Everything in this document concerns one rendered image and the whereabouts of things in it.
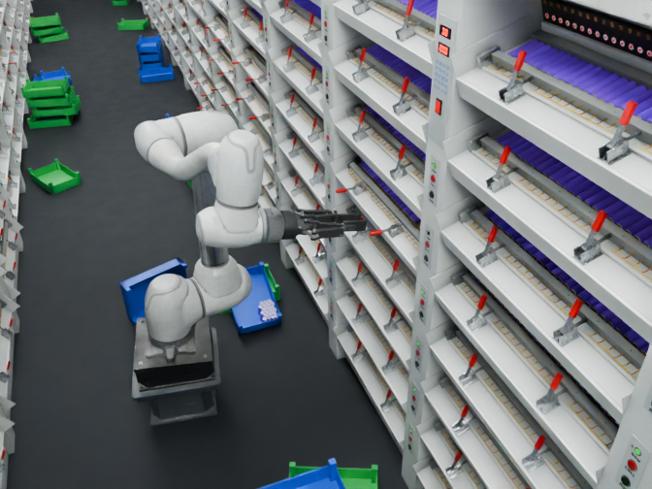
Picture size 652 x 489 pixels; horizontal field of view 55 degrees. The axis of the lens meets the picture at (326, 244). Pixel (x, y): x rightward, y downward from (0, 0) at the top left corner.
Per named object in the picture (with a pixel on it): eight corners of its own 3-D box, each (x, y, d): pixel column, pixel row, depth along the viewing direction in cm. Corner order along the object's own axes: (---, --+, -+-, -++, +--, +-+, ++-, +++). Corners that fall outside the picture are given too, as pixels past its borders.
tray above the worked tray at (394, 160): (425, 224, 160) (412, 182, 151) (338, 134, 207) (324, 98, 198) (493, 187, 161) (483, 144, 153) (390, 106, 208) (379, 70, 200)
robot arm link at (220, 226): (261, 254, 155) (267, 208, 149) (199, 258, 149) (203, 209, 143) (249, 233, 164) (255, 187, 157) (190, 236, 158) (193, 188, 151)
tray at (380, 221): (420, 282, 170) (412, 258, 164) (338, 183, 217) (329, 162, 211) (483, 247, 172) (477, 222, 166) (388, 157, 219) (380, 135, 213)
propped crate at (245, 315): (281, 323, 284) (282, 315, 277) (238, 335, 278) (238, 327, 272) (262, 270, 299) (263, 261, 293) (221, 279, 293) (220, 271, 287)
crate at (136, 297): (127, 316, 290) (135, 325, 285) (118, 282, 279) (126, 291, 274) (184, 290, 306) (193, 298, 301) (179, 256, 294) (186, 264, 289)
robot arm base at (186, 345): (144, 367, 220) (142, 355, 216) (147, 324, 237) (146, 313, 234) (197, 362, 223) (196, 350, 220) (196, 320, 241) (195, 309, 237)
